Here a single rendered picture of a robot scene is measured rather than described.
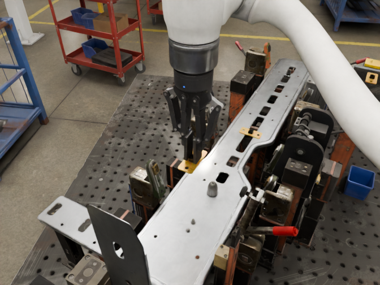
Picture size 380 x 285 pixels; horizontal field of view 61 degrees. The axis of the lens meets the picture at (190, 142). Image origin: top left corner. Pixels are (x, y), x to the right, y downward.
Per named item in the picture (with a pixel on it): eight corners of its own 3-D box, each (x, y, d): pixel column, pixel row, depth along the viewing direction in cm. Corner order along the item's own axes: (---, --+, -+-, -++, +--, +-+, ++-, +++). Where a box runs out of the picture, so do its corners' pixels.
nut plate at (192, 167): (194, 147, 79) (194, 143, 79) (207, 152, 78) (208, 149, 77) (177, 169, 74) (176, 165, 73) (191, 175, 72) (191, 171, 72)
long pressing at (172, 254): (275, 56, 176) (275, 54, 175) (317, 65, 168) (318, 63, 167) (115, 264, 84) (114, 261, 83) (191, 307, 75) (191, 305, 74)
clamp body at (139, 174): (146, 222, 128) (137, 159, 106) (171, 234, 124) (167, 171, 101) (132, 240, 122) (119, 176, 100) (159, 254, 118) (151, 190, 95)
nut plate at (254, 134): (238, 132, 124) (238, 129, 123) (242, 126, 126) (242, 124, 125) (259, 139, 120) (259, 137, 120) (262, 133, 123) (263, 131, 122)
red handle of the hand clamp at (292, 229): (240, 220, 84) (297, 221, 74) (243, 227, 85) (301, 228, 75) (233, 233, 82) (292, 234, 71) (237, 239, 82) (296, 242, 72)
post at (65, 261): (73, 248, 119) (51, 197, 100) (96, 262, 115) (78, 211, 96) (60, 262, 115) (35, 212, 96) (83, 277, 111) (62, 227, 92)
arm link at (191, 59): (183, 22, 61) (184, 52, 65) (157, 39, 55) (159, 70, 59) (228, 31, 58) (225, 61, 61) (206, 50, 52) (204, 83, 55)
